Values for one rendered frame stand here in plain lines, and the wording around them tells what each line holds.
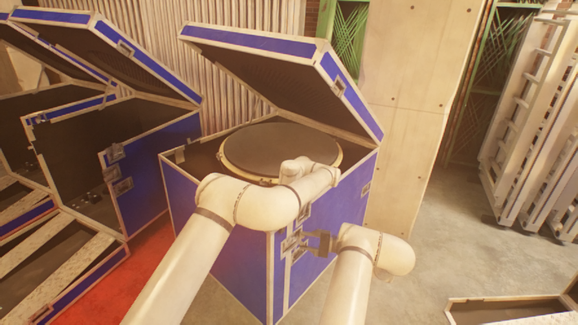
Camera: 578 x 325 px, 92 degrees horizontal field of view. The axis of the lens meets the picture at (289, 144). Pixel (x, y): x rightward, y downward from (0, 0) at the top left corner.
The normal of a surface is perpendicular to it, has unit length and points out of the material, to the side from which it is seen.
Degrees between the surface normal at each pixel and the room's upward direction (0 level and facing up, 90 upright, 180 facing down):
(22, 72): 90
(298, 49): 52
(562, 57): 90
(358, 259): 11
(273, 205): 40
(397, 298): 0
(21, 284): 2
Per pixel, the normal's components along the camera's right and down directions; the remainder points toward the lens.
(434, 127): -0.34, 0.42
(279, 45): -0.49, -0.29
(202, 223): 0.02, -0.56
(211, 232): 0.49, -0.29
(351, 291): 0.20, -0.81
